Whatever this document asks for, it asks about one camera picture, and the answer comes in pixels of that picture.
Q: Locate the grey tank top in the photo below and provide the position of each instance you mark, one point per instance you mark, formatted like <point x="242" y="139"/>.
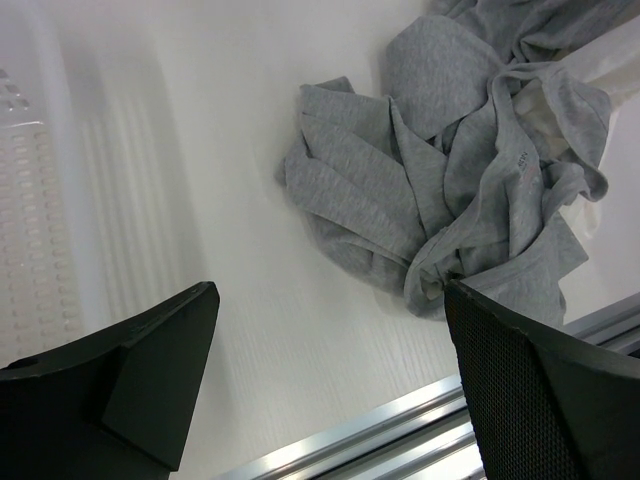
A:
<point x="441" y="179"/>

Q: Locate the white tank top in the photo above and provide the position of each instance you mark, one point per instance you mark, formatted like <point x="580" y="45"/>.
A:
<point x="568" y="102"/>

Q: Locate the white plastic basket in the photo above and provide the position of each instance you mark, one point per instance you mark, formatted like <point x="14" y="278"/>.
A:
<point x="84" y="241"/>

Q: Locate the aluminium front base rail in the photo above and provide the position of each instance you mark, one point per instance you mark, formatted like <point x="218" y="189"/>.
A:
<point x="424" y="434"/>

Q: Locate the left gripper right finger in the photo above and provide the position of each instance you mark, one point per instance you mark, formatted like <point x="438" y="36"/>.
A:
<point x="543" y="404"/>

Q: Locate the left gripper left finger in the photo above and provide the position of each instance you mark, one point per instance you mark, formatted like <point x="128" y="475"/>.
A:
<point x="120" y="400"/>

